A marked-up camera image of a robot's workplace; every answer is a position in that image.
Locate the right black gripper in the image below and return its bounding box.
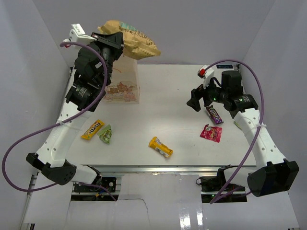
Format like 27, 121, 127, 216
187, 76, 228, 112

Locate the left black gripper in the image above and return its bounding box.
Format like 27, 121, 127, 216
89, 31, 125, 86

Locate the purple M&M's candy pack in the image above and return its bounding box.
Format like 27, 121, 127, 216
205, 105, 224, 125

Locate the golden chips bag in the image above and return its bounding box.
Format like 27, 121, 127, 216
97, 20, 161, 60

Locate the red candy packet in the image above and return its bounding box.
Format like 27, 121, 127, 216
200, 124, 223, 143

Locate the yellow snack bar wrapper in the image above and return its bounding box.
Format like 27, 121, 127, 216
148, 137, 173, 158

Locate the yellow M&M's candy pack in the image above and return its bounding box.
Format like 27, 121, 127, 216
81, 119, 105, 140

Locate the green snack packet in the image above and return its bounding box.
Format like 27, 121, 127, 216
97, 125, 112, 144

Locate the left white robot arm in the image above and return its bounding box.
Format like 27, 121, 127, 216
26, 32, 124, 191

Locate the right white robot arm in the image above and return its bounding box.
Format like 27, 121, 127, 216
187, 68, 299, 197

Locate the white paper gift bag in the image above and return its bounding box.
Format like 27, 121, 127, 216
103, 55, 140, 104

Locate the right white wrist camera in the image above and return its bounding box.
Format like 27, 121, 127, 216
197, 65, 214, 89

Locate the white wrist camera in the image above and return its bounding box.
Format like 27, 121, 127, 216
63, 23, 97, 45
197, 65, 214, 89

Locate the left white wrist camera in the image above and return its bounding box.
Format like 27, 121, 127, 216
63, 23, 97, 45

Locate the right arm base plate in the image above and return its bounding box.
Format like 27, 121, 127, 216
195, 176, 247, 204

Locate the aluminium front rail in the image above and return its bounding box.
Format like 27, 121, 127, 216
88, 165, 255, 173

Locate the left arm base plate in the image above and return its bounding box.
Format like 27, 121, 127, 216
71, 177, 119, 202

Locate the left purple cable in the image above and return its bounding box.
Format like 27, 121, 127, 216
1, 42, 107, 192

